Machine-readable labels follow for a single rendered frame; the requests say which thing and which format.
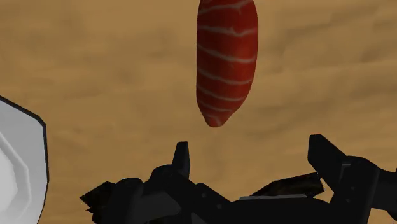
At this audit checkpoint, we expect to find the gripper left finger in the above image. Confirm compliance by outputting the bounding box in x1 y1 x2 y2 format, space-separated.
80 141 232 224

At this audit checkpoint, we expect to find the red salmon sushi piece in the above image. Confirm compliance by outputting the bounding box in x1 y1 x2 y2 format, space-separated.
195 0 259 128

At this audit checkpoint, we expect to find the white plate with black rim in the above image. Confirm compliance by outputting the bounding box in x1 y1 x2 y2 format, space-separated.
0 95 50 224

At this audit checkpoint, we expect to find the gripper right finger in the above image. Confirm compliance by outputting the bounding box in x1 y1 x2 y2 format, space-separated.
307 134 397 224

